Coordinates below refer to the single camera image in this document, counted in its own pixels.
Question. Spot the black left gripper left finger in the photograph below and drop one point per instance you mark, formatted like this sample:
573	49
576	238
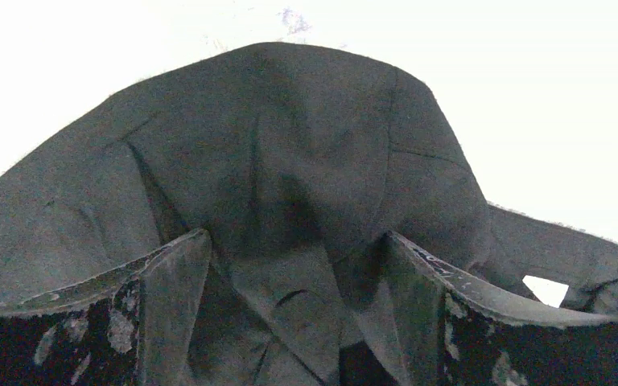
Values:
131	325

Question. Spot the black button shirt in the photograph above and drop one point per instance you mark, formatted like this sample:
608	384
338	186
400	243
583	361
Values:
297	161

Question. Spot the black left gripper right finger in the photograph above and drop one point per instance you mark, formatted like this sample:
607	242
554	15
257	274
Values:
456	329

